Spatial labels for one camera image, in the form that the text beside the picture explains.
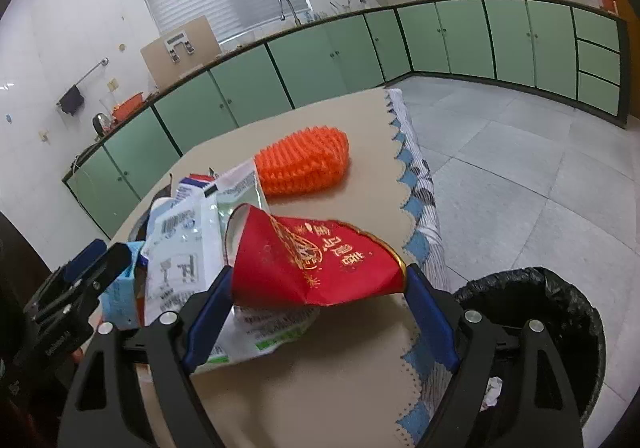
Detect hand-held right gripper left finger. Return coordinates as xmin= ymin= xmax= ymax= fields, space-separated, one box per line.
xmin=57 ymin=265 xmax=236 ymax=448

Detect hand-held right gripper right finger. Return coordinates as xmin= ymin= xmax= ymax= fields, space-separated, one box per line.
xmin=402 ymin=263 xmax=586 ymax=448

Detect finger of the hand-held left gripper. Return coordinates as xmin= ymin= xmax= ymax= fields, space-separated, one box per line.
xmin=62 ymin=238 xmax=108 ymax=281
xmin=74 ymin=243 xmax=133 ymax=303

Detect blue and white paper cup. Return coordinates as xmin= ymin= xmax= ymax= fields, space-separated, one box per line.
xmin=102 ymin=271 xmax=141 ymax=330

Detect blue and white snack packet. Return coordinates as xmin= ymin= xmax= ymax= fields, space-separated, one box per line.
xmin=172 ymin=172 xmax=221 ymax=209

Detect small snack packet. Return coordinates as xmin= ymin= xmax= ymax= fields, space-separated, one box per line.
xmin=224 ymin=203 xmax=407 ymax=308

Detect trash bin with black bag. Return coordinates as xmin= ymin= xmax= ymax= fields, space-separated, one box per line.
xmin=450 ymin=267 xmax=608 ymax=448

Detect white wrapper with black print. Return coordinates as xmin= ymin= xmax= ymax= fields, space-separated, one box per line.
xmin=141 ymin=195 xmax=225 ymax=326

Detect crumpled white paper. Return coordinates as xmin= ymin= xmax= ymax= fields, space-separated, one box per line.
xmin=481 ymin=375 xmax=504 ymax=410

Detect green and white wrapper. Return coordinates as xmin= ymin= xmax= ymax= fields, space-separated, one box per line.
xmin=199 ymin=159 xmax=322 ymax=371

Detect orange basket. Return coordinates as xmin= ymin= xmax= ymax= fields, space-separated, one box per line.
xmin=111 ymin=93 xmax=146 ymax=124

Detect dark hanging cloth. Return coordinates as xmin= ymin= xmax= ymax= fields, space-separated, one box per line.
xmin=57 ymin=85 xmax=85 ymax=116

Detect beige tablecloth with blue trim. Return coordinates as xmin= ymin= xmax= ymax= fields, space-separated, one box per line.
xmin=107 ymin=87 xmax=453 ymax=448

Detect metal towel bar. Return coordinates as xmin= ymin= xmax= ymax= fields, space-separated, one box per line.
xmin=56 ymin=57 xmax=109 ymax=104

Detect orange spiky brush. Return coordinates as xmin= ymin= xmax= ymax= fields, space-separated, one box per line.
xmin=254 ymin=125 xmax=351 ymax=197

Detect brown board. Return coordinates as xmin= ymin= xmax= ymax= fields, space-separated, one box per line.
xmin=141 ymin=16 xmax=221 ymax=86

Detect green lower kitchen cabinets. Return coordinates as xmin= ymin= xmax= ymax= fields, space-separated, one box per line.
xmin=62 ymin=0 xmax=628 ymax=239

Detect metal sink faucet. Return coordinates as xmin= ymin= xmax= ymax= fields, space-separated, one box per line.
xmin=277 ymin=0 xmax=302 ymax=26

